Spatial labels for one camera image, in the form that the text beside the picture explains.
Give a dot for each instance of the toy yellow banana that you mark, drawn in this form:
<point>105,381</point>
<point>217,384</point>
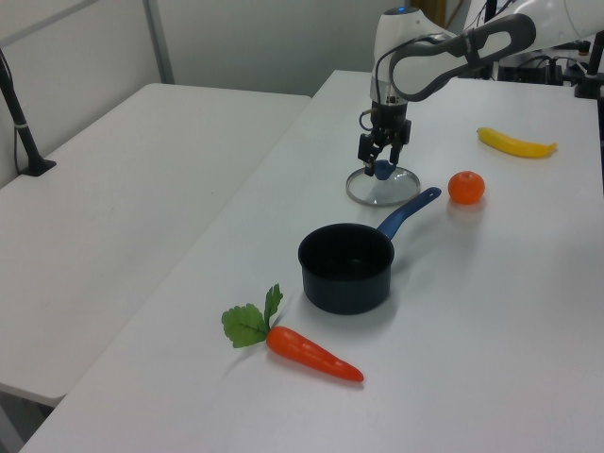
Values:
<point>514,147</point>

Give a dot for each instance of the black camera pole with clamp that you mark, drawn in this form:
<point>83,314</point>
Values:
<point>587,85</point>

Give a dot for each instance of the black camera pole with white band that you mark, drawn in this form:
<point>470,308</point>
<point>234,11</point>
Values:
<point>23,137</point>

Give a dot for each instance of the glass lid with blue knob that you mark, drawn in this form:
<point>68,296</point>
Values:
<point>384,172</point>

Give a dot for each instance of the toy carrot with green leaves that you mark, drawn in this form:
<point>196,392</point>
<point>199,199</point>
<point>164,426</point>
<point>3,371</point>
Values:
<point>302,351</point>

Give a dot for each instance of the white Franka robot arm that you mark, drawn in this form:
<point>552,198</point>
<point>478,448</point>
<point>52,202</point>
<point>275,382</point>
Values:
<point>410,28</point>

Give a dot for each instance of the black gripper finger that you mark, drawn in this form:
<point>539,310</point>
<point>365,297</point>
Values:
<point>396,151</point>
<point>366,148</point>

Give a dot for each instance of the dark blue saucepan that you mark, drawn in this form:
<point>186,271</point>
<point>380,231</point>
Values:
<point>344,288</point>

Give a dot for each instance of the toy orange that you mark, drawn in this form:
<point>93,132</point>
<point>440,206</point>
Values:
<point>466,188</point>

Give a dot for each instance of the black electronics box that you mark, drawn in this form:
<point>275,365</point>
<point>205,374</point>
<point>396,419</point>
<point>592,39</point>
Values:
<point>533,73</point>

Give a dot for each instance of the white side table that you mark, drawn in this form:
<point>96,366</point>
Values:
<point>118,212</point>

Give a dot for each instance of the grey metal frame post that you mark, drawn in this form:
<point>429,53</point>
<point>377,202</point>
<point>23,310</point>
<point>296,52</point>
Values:
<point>160,42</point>

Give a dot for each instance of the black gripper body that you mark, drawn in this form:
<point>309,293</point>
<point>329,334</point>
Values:
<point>389,115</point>

